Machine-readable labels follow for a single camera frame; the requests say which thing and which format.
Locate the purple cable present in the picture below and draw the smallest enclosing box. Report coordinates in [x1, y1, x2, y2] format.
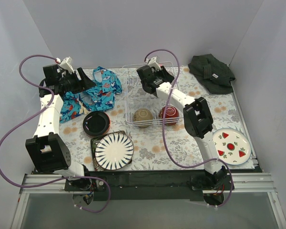
[143, 49, 235, 207]
[0, 54, 112, 213]

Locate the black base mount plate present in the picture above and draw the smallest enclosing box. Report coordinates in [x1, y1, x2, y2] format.
[61, 169, 239, 203]

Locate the dark green shirt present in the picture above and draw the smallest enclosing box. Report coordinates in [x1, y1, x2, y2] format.
[188, 54, 235, 94]

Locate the blue striped white plate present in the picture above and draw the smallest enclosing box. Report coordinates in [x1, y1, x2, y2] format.
[94, 133, 135, 170]

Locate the white wire dish rack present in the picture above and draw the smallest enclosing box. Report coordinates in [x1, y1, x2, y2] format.
[122, 61, 184, 127]

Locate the watermelon pattern plate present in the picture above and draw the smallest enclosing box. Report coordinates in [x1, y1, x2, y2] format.
[213, 128, 251, 166]

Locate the beige ceramic bowl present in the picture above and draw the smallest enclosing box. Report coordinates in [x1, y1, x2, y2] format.
[133, 108, 153, 128]

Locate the aluminium frame rail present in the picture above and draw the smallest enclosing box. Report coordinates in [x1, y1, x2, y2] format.
[12, 170, 286, 229]

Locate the dark square plate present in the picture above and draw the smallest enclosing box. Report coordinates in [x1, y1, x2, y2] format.
[90, 130, 132, 172]

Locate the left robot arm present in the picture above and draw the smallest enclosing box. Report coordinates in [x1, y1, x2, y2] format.
[25, 64, 96, 191]

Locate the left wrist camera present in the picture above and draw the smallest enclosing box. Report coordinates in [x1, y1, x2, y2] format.
[56, 56, 74, 73]

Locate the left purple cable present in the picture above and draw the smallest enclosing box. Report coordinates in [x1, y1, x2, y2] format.
[0, 54, 112, 213]

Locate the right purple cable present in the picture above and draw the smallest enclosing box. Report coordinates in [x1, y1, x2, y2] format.
[143, 49, 235, 207]

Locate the red bowl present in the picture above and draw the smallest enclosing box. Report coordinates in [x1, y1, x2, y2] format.
[158, 105, 179, 126]

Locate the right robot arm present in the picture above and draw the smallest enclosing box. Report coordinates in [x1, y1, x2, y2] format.
[137, 65, 229, 190]

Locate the blue patterned cloth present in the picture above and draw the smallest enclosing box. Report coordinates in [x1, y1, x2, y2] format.
[60, 66, 123, 124]

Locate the black round plate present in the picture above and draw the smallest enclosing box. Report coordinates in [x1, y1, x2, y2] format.
[82, 111, 111, 137]

